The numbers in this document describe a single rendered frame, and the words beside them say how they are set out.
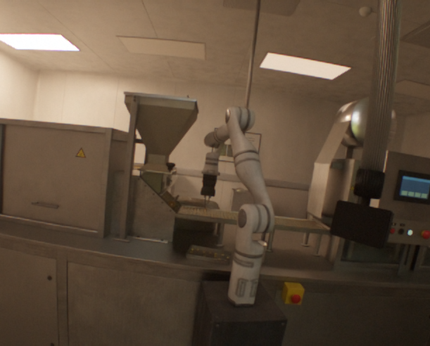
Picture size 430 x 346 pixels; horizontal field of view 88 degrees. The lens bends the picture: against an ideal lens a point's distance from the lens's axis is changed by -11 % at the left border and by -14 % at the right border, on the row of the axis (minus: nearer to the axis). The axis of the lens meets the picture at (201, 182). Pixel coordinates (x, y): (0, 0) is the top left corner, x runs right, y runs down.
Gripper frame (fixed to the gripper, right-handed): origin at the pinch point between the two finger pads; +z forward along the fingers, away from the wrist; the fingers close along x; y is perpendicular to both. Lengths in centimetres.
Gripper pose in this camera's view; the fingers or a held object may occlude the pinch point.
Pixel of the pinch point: (205, 208)
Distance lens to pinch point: 131.1
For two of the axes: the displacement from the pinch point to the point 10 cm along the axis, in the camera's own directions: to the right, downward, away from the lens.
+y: 0.2, -1.1, 9.9
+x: -9.9, -1.2, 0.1
